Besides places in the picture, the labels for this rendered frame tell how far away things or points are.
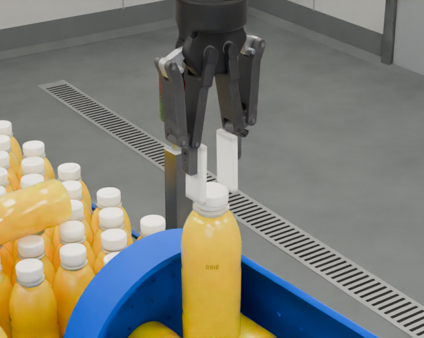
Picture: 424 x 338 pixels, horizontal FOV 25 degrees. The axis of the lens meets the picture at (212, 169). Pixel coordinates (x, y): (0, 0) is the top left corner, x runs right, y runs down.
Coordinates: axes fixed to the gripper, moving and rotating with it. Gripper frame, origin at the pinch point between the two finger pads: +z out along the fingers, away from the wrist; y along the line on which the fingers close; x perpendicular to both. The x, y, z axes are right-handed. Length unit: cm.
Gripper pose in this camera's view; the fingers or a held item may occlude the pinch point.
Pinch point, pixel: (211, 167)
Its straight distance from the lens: 108.4
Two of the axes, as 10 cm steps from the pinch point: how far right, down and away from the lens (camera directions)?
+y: 7.8, -2.6, 5.6
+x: -6.2, -3.3, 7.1
